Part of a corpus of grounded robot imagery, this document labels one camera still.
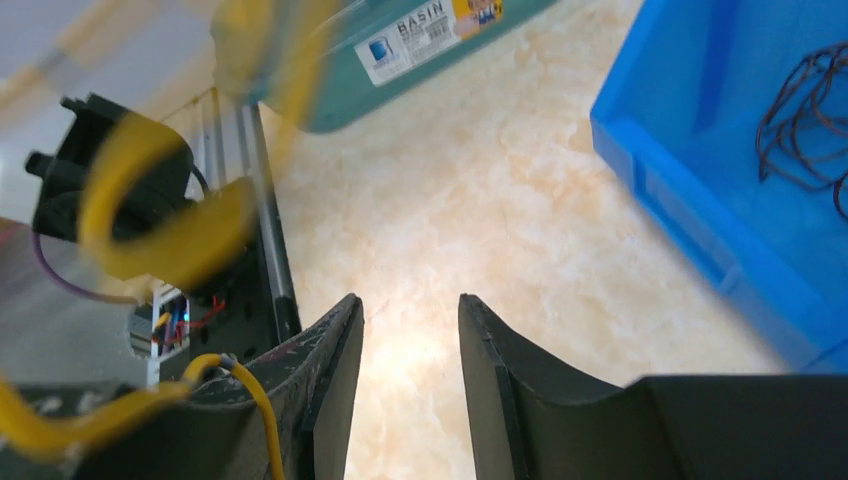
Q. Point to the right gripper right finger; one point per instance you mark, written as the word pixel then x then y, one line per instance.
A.
pixel 534 416

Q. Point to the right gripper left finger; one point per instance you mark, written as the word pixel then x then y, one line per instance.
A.
pixel 286 414

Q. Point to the blue three-compartment bin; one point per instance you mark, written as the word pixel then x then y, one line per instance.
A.
pixel 729 129

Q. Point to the teal transparent plastic tray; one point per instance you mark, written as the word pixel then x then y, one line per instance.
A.
pixel 374 51

